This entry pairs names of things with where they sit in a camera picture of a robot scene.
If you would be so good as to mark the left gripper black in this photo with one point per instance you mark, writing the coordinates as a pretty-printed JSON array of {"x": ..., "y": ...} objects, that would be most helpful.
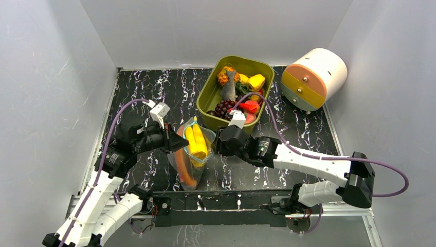
[{"x": 171, "y": 141}]

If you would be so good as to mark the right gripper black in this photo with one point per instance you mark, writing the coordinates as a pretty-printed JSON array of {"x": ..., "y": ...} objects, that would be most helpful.
[{"x": 220, "y": 143}]

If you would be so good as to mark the yellow banana toy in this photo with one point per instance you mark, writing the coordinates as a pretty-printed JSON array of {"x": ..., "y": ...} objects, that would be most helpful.
[{"x": 197, "y": 149}]

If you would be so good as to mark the clear zip top bag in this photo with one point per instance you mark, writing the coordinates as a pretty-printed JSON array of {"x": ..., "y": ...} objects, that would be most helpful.
[{"x": 190, "y": 161}]

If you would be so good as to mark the red chili toy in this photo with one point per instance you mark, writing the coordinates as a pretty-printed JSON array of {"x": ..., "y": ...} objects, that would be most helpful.
[{"x": 250, "y": 106}]

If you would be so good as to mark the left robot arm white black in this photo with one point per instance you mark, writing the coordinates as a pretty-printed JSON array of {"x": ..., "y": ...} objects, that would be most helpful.
[{"x": 87, "y": 225}]

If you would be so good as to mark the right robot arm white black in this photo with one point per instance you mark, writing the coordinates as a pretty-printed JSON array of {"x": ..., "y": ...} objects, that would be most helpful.
[{"x": 344, "y": 180}]

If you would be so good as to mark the peach toy with leaf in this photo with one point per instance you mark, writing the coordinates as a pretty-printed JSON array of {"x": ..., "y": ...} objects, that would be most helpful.
[{"x": 249, "y": 118}]

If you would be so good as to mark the purple grape bunch toy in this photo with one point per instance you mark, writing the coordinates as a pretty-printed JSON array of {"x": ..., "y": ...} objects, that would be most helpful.
[{"x": 223, "y": 109}]

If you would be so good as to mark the dark plum toy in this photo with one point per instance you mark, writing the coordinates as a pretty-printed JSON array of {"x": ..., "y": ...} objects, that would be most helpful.
[{"x": 212, "y": 113}]

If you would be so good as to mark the grey fish toy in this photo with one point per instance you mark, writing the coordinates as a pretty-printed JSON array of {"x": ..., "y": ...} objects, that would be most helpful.
[{"x": 228, "y": 91}]

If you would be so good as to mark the olive green plastic bin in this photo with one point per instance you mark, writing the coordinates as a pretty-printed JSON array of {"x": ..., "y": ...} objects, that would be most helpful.
[{"x": 210, "y": 96}]

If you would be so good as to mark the yellow bell pepper toy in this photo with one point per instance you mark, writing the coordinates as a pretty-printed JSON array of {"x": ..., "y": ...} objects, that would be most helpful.
[{"x": 256, "y": 82}]

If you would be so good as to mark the round pastel drawer cabinet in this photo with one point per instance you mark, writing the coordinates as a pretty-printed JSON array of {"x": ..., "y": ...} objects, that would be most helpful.
[{"x": 313, "y": 79}]

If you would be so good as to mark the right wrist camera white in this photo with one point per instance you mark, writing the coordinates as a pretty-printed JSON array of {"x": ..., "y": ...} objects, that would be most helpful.
[{"x": 237, "y": 119}]

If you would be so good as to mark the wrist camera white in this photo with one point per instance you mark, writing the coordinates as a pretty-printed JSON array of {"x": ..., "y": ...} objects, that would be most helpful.
[
  {"x": 158, "y": 111},
  {"x": 237, "y": 119}
]

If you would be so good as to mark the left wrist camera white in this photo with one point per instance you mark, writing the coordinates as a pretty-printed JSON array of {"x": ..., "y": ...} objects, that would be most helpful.
[{"x": 158, "y": 111}]

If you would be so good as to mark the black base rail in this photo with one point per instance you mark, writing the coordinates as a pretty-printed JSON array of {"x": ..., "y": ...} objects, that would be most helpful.
[{"x": 220, "y": 207}]

